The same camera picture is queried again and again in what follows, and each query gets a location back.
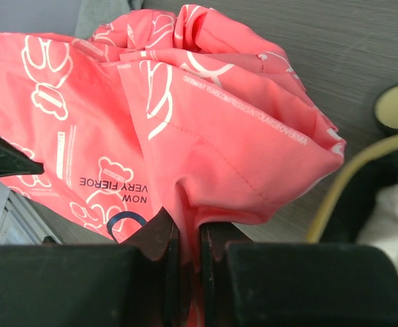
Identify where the aluminium frame rail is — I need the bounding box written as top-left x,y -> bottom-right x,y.
0,191 -> 63,245

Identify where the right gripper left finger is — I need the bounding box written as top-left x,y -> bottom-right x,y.
0,210 -> 179,326

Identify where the pink patterned garment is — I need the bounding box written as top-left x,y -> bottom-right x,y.
0,3 -> 347,327

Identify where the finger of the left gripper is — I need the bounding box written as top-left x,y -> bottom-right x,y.
0,137 -> 44,178

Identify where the yellow suitcase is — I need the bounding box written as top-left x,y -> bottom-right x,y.
305,84 -> 398,243

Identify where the grey garment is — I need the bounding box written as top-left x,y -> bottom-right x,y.
74,0 -> 144,39

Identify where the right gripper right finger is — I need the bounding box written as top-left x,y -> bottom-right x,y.
200,223 -> 398,326

